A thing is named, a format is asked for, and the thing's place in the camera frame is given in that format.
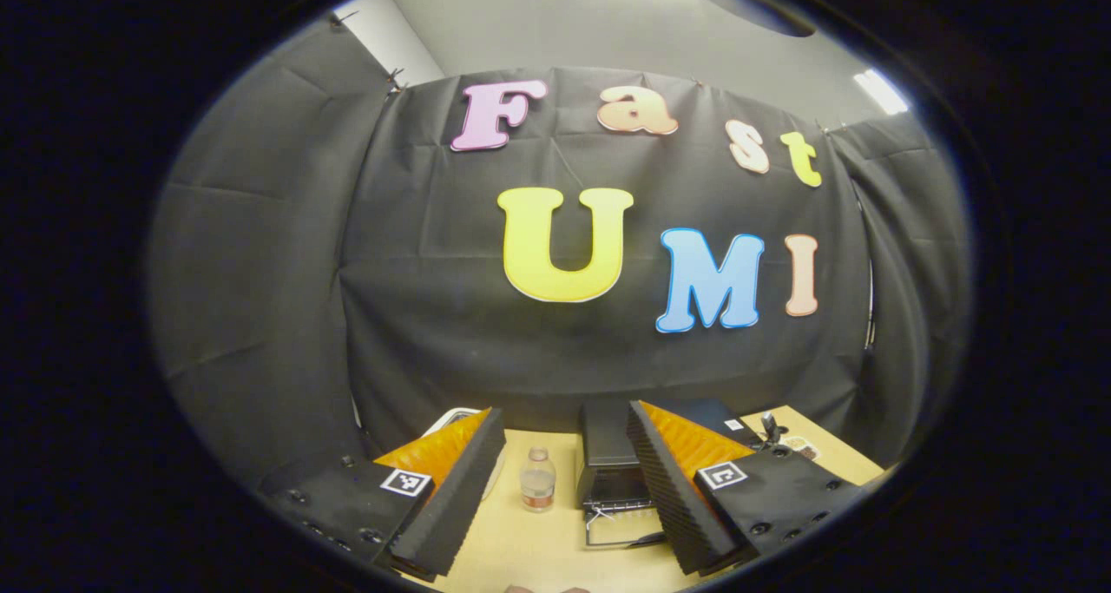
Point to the white divided plate with beans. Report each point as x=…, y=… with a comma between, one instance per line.
x=803, y=447

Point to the white toaster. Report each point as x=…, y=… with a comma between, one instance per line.
x=451, y=417

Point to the black backdrop cloth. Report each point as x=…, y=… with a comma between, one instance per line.
x=417, y=315

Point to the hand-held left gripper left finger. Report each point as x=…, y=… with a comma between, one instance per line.
x=460, y=497

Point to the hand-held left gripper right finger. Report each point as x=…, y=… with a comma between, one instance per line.
x=668, y=489

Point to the ceiling light panel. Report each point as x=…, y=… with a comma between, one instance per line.
x=881, y=91

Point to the clear plastic water bottle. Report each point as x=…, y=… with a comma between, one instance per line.
x=538, y=484

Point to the black electric oven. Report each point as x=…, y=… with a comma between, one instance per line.
x=608, y=445

